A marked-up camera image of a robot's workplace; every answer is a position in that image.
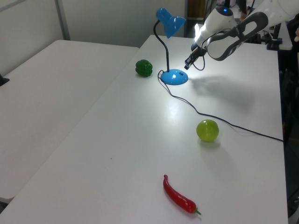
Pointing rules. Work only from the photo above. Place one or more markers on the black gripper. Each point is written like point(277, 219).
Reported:
point(195, 53)

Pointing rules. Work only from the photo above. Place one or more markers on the blue gooseneck desk lamp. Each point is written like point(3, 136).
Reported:
point(174, 78)

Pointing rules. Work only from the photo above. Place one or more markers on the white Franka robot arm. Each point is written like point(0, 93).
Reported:
point(219, 18)

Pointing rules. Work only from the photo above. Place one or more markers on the green bell pepper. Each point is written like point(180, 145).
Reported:
point(144, 68)

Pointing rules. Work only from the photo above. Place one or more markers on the light green apple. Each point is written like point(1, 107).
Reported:
point(207, 130)

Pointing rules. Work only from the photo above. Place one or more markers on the black pole with clamp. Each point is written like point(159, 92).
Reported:
point(275, 42)

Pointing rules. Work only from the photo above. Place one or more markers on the red chili pepper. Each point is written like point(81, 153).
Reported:
point(177, 198)

